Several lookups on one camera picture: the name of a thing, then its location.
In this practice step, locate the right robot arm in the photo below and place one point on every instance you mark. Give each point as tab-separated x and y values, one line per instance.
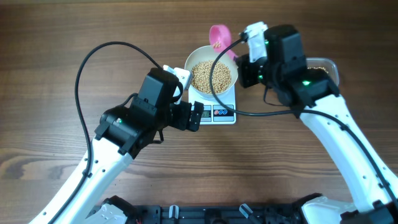
315	99

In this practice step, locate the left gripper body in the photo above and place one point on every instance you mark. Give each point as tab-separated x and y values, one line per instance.
178	117

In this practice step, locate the soybeans pile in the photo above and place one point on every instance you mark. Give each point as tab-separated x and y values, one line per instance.
319	68

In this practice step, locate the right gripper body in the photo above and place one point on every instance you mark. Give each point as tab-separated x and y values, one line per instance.
259	71

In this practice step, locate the white digital kitchen scale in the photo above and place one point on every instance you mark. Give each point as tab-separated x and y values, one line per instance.
214	113

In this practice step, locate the pink plastic measuring scoop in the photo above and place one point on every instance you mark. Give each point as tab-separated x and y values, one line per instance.
219	37

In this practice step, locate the clear plastic container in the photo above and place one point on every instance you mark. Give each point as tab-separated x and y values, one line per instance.
327	65

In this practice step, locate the white bowl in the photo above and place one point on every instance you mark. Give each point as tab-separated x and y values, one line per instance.
207	53

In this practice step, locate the soybeans in bowl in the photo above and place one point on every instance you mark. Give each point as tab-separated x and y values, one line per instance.
201	77

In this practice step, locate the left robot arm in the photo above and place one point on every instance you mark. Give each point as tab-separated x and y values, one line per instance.
122	132

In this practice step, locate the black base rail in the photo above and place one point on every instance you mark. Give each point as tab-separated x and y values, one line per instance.
174	214

